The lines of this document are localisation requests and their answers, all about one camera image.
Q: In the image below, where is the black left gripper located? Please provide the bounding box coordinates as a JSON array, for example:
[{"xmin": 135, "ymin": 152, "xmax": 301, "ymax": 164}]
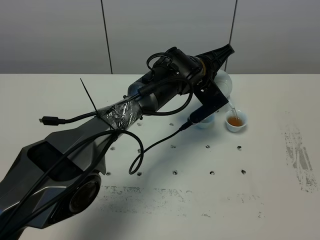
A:
[{"xmin": 192, "ymin": 43, "xmax": 235, "ymax": 83}]

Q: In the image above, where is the blue porcelain teapot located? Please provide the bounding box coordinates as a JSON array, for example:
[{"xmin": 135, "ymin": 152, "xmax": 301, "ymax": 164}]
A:
[{"xmin": 213, "ymin": 70, "xmax": 235, "ymax": 111}]

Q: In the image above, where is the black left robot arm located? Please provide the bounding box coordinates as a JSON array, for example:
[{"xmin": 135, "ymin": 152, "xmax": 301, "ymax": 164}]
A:
[{"xmin": 0, "ymin": 44, "xmax": 234, "ymax": 240}]

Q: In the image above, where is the left blue porcelain teacup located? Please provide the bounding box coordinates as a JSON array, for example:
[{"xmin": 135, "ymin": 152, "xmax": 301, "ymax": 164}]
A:
[{"xmin": 196, "ymin": 113, "xmax": 215, "ymax": 129}]

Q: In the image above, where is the blue porcelain teacup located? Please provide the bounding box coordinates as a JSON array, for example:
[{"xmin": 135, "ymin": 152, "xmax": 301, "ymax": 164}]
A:
[
  {"xmin": 196, "ymin": 113, "xmax": 215, "ymax": 129},
  {"xmin": 225, "ymin": 110, "xmax": 248, "ymax": 133}
]

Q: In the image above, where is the right blue porcelain teacup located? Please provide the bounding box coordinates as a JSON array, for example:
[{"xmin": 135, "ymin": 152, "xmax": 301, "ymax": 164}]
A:
[{"xmin": 225, "ymin": 110, "xmax": 248, "ymax": 133}]

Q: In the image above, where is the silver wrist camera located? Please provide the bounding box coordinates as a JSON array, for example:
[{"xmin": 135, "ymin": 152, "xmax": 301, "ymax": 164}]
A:
[{"xmin": 187, "ymin": 77, "xmax": 230, "ymax": 126}]

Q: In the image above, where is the black cable tie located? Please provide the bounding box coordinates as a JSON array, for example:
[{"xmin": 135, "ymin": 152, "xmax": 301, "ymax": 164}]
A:
[{"xmin": 80, "ymin": 78, "xmax": 116, "ymax": 130}]

